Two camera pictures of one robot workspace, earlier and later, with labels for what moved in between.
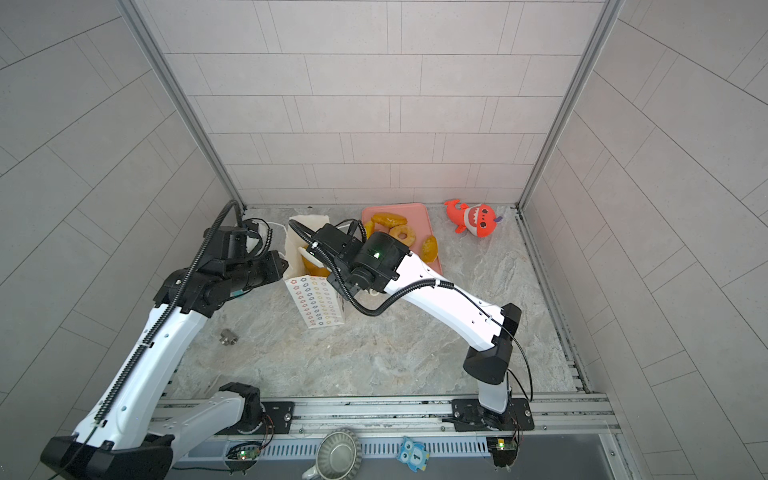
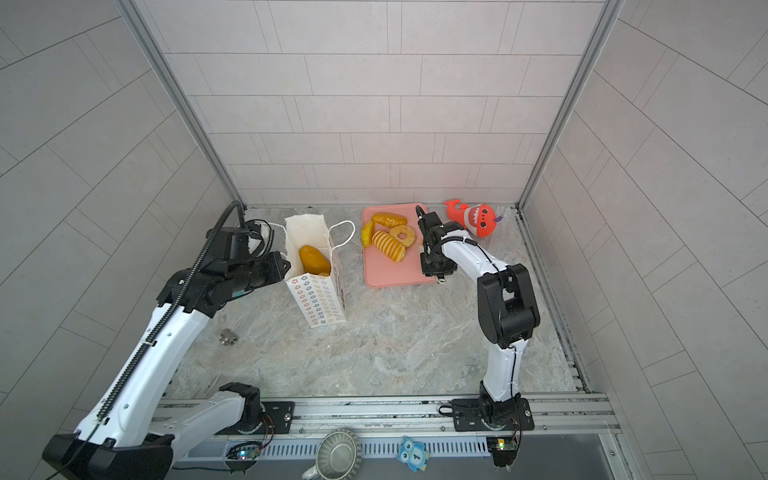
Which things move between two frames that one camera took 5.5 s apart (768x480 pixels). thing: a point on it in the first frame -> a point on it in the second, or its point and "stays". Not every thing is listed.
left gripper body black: (254, 272) stays
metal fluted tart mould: (339, 455) stays
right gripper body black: (351, 279) -> (436, 264)
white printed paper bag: (319, 300) stays
